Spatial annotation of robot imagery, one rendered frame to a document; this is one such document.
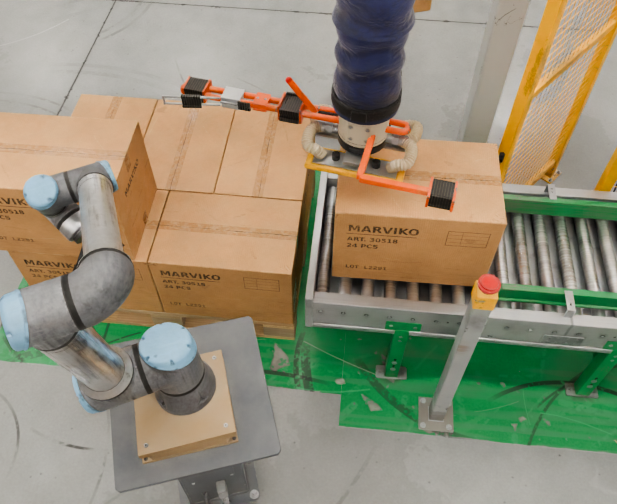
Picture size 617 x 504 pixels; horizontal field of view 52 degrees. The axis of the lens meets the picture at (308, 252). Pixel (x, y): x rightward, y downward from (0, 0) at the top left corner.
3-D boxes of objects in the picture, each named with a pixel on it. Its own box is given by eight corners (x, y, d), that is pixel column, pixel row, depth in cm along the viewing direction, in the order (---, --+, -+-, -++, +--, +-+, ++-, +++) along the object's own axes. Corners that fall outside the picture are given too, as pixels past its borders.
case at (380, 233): (475, 210, 278) (497, 143, 245) (482, 287, 254) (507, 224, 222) (337, 201, 281) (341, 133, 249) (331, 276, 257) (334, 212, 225)
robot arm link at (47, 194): (59, 165, 169) (69, 177, 181) (15, 178, 167) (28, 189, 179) (70, 198, 168) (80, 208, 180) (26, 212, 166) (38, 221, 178)
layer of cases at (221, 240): (314, 166, 349) (315, 110, 317) (293, 324, 290) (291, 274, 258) (101, 150, 357) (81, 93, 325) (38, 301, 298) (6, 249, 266)
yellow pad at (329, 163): (406, 166, 221) (408, 156, 216) (401, 187, 215) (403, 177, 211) (311, 148, 226) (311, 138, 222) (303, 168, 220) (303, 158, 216)
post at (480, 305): (443, 408, 282) (497, 281, 201) (443, 422, 278) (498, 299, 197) (427, 406, 282) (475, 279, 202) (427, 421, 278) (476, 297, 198)
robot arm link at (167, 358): (210, 383, 189) (198, 353, 175) (153, 404, 186) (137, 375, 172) (197, 342, 198) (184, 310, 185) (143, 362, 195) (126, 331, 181)
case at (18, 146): (157, 188, 286) (138, 120, 254) (135, 260, 262) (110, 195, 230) (27, 179, 289) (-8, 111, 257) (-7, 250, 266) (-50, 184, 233)
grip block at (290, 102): (308, 107, 224) (308, 94, 219) (300, 125, 218) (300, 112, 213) (285, 103, 225) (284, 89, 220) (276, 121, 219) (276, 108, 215)
